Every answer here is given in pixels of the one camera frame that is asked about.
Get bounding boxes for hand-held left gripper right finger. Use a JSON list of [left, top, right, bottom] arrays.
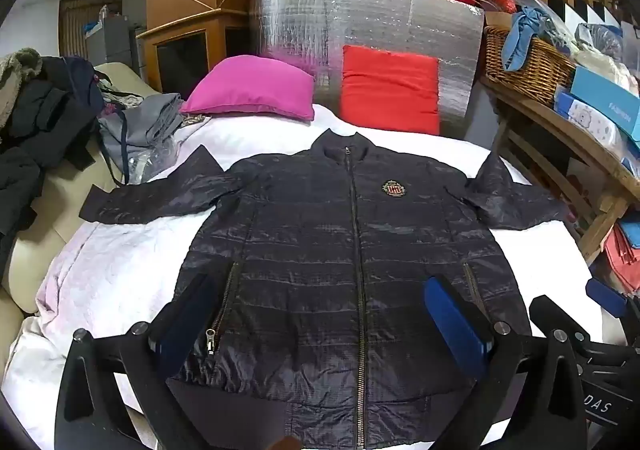
[[424, 276, 590, 450]]

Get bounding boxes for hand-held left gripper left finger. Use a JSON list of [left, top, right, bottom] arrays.
[[54, 272, 222, 450]]

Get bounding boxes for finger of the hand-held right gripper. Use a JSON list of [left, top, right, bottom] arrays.
[[586, 278, 640, 326], [530, 295, 592, 346]]

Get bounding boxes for dark navy puffer jacket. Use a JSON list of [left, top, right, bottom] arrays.
[[79, 128, 568, 448]]

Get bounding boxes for pile of dark clothes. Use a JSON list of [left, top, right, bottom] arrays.
[[0, 55, 108, 236]]

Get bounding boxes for pink folded cloths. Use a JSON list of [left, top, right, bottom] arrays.
[[597, 222, 640, 293]]

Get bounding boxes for white bed sheet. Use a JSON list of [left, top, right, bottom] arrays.
[[0, 102, 603, 450]]

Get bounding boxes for wooden side table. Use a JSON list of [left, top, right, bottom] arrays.
[[480, 75, 640, 266]]

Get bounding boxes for clear plastic bag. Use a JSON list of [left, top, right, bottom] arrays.
[[120, 137, 183, 186]]

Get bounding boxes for beige sofa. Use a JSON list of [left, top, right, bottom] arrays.
[[0, 62, 161, 366]]

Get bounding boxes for white printed box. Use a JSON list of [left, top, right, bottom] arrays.
[[554, 89, 632, 163]]

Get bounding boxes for blue cardboard box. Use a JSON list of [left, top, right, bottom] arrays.
[[570, 66, 640, 151]]

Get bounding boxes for grey garment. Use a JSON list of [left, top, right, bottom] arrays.
[[98, 92, 186, 166]]

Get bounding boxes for red pillow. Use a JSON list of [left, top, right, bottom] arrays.
[[339, 45, 442, 136]]

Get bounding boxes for pink pillow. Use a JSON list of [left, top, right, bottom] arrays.
[[180, 55, 316, 122]]

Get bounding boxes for wicker basket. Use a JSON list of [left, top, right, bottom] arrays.
[[482, 25, 576, 103]]

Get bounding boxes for blue cloth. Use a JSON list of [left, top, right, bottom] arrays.
[[501, 7, 551, 73]]

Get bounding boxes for grey storage boxes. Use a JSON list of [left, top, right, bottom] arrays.
[[85, 5, 138, 67]]

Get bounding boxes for fur-trimmed coat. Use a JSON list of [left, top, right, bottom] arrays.
[[0, 48, 43, 128]]

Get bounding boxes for silver foil insulation mat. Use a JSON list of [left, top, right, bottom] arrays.
[[249, 0, 485, 137]]

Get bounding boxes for wooden cabinet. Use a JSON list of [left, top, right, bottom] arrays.
[[136, 0, 253, 96]]

